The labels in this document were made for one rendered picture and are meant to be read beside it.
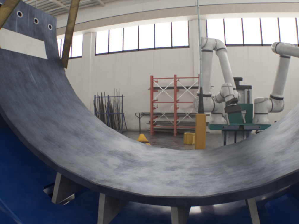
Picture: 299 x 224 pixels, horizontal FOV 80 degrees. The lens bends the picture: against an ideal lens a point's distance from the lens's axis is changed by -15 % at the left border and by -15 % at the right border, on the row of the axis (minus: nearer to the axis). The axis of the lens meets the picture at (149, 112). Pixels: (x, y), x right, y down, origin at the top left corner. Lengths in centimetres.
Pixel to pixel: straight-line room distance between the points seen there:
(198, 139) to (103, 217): 103
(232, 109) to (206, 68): 55
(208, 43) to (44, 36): 143
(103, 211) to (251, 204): 50
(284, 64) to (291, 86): 982
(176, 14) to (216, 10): 209
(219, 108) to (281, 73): 75
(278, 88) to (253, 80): 926
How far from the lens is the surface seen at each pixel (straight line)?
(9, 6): 132
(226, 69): 200
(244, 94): 241
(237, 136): 246
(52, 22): 182
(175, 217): 70
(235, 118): 234
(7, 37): 144
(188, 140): 824
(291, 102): 1207
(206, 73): 204
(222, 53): 208
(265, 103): 228
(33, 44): 156
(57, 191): 90
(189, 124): 1047
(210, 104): 208
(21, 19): 160
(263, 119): 226
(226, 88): 173
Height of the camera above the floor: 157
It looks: 2 degrees down
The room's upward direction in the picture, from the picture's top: straight up
